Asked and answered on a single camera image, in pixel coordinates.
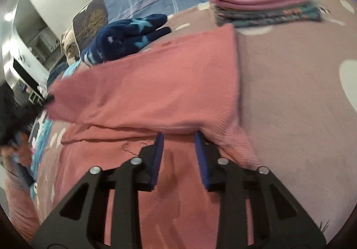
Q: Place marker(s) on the dark tree-print pillow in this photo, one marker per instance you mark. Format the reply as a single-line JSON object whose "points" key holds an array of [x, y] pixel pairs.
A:
{"points": [[88, 21]]}

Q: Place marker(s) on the light blue blanket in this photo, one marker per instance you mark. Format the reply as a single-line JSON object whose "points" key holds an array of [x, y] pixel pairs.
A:
{"points": [[45, 125]]}

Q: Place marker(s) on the left hand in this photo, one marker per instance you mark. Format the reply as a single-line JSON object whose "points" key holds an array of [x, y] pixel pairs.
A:
{"points": [[23, 151]]}

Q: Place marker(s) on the beige crumpled cloth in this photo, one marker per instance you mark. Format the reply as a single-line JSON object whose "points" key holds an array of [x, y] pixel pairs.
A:
{"points": [[68, 46]]}

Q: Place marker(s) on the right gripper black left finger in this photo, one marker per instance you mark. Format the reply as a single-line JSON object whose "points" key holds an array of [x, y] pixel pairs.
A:
{"points": [[102, 209]]}

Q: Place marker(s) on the navy star-pattern folded garment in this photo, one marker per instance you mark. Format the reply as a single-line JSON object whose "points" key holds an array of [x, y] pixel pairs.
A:
{"points": [[123, 38]]}

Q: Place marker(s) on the teal patterned folded clothes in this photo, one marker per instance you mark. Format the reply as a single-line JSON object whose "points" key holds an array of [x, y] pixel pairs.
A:
{"points": [[307, 11]]}

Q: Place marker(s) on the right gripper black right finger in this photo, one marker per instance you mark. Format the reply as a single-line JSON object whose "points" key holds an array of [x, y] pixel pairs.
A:
{"points": [[256, 209]]}

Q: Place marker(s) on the salmon pink knit garment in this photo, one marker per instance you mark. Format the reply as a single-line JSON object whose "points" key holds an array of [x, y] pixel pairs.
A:
{"points": [[178, 87]]}

